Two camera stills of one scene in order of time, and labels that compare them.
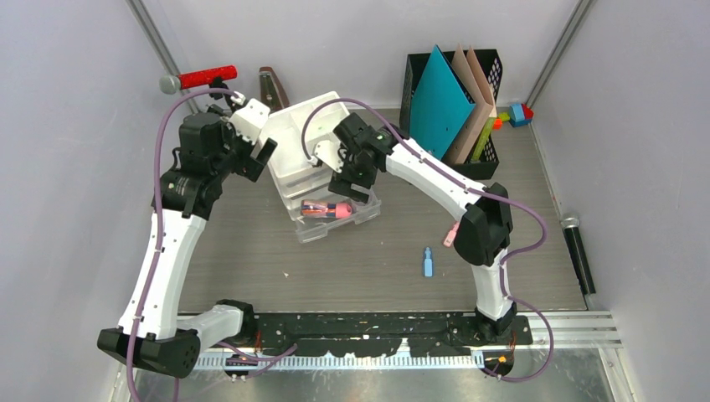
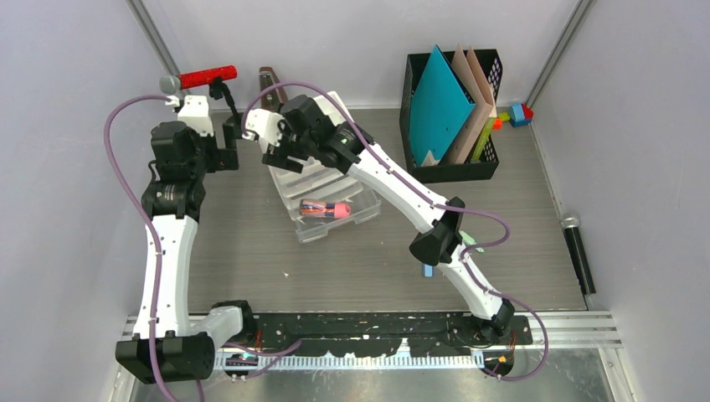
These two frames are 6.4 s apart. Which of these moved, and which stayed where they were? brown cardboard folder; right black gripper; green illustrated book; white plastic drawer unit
Moved: right black gripper
Stayed: brown cardboard folder; white plastic drawer unit; green illustrated book
